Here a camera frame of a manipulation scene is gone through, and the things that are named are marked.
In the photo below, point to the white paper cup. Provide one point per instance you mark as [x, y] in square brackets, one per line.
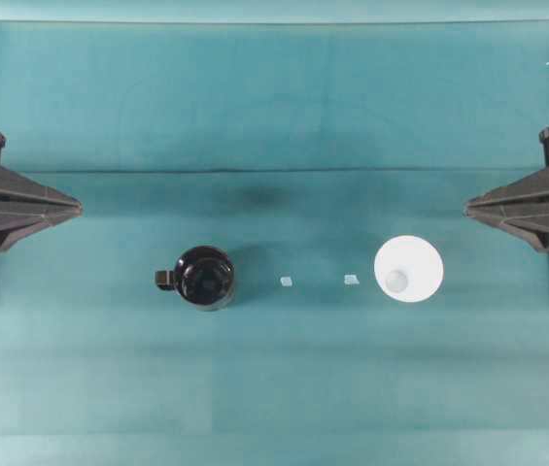
[408, 269]

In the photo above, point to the black cup holder with handle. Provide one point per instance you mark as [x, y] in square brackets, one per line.
[203, 276]

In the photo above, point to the small clear tape marker right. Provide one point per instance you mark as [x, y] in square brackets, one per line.
[351, 280]

